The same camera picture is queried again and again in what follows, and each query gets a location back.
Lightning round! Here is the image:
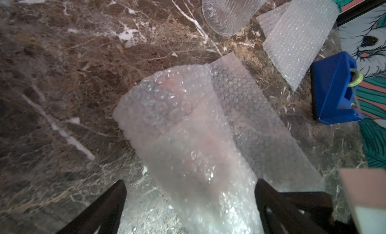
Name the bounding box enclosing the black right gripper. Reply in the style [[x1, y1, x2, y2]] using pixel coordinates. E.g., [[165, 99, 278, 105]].
[[281, 192, 358, 234]]

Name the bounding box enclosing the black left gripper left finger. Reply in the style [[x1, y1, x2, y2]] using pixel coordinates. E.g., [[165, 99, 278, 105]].
[[58, 180, 127, 234]]

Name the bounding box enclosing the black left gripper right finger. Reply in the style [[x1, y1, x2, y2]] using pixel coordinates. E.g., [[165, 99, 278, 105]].
[[254, 179, 324, 234]]

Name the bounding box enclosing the bubble wrap pile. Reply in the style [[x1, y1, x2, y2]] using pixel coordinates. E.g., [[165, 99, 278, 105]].
[[113, 53, 325, 234]]

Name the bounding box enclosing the back bubble wrap sheet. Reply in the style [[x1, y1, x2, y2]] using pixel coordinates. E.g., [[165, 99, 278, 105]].
[[257, 0, 339, 91]]

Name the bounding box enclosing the blue tape dispenser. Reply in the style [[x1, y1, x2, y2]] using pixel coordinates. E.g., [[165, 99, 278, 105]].
[[311, 52, 364, 125]]

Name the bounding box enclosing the clear textured glass vase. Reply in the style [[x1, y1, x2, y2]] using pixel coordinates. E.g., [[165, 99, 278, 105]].
[[202, 0, 268, 37]]

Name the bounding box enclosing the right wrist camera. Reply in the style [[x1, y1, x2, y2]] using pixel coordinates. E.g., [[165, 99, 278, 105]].
[[339, 168, 386, 234]]

